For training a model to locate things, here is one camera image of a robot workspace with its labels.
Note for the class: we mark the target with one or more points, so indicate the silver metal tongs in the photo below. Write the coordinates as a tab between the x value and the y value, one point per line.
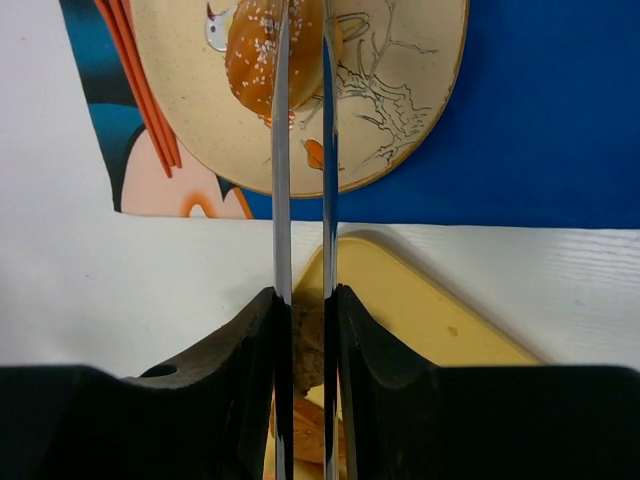
280	156

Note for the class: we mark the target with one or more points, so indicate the orange plastic fork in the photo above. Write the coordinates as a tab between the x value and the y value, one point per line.
119	21

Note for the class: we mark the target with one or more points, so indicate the yellow plastic tray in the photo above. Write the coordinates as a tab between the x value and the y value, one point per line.
417	310

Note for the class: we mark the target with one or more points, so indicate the beige ceramic plate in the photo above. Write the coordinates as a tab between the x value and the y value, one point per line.
398	67

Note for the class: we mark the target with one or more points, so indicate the brown oval bread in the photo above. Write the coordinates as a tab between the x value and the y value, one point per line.
308	429

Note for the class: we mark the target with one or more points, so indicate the blue patterned placemat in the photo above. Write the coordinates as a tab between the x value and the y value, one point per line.
542	129

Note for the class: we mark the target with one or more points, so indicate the sesame glazed bun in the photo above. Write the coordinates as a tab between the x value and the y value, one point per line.
251	56

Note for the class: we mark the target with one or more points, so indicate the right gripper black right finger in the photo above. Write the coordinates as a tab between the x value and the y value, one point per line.
389	397

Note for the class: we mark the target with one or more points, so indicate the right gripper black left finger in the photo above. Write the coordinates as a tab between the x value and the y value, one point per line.
205	412

